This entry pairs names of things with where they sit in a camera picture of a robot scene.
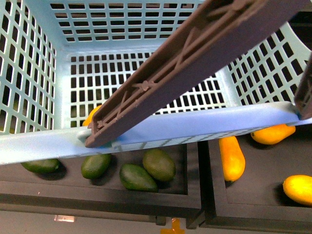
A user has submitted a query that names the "yellow mango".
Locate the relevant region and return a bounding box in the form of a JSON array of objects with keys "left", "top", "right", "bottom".
[
  {"left": 251, "top": 124, "right": 296, "bottom": 145},
  {"left": 283, "top": 175, "right": 312, "bottom": 207},
  {"left": 82, "top": 105, "right": 101, "bottom": 126},
  {"left": 218, "top": 136, "right": 246, "bottom": 182}
]

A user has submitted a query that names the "light blue plastic basket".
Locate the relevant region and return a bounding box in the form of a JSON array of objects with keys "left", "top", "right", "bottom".
[{"left": 0, "top": 0, "right": 311, "bottom": 165}]

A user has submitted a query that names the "brown basket handle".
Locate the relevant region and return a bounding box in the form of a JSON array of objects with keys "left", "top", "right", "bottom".
[
  {"left": 294, "top": 55, "right": 312, "bottom": 120},
  {"left": 85, "top": 0, "right": 307, "bottom": 148}
]

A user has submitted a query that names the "green avocado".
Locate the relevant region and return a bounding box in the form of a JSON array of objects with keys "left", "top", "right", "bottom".
[
  {"left": 21, "top": 159, "right": 60, "bottom": 174},
  {"left": 119, "top": 163, "right": 158, "bottom": 192},
  {"left": 142, "top": 148, "right": 176, "bottom": 182},
  {"left": 81, "top": 154, "right": 112, "bottom": 179}
]

